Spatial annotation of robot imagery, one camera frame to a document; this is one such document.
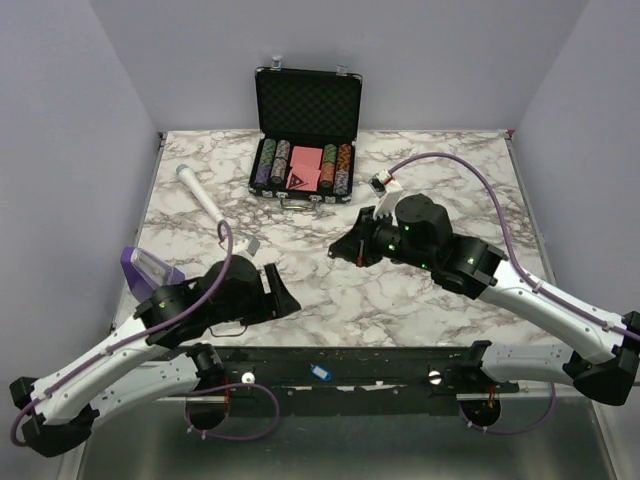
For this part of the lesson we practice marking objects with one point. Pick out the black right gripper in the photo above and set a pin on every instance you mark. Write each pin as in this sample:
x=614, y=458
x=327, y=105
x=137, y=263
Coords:
x=357, y=248

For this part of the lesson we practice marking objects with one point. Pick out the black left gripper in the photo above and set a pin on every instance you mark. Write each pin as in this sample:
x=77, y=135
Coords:
x=274, y=304

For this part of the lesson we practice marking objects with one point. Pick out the blue plastic key tag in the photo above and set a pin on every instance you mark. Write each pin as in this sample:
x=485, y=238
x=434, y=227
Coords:
x=321, y=373

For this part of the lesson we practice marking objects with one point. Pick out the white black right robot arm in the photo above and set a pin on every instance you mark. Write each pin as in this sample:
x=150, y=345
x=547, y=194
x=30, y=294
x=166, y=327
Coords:
x=597, y=351

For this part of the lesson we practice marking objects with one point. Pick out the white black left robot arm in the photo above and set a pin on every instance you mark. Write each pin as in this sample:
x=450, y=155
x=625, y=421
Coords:
x=155, y=353

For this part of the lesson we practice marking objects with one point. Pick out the red playing card deck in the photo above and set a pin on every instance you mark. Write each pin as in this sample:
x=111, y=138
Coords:
x=304, y=170

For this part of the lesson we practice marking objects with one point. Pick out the black poker chip case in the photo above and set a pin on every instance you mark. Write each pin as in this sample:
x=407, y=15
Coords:
x=304, y=108

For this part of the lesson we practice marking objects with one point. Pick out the purple metronome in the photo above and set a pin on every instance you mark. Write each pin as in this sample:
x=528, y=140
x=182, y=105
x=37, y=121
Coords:
x=144, y=272

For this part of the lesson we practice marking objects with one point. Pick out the white microphone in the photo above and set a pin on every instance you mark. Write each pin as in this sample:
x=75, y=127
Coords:
x=188, y=177

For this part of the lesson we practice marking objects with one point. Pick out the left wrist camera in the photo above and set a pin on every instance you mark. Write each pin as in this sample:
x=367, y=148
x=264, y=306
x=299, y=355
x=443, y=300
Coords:
x=247, y=247

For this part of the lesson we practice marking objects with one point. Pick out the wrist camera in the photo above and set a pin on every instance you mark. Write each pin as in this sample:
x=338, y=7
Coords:
x=388, y=191
x=247, y=247

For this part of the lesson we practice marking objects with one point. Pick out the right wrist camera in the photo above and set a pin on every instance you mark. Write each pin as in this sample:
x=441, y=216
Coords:
x=388, y=191

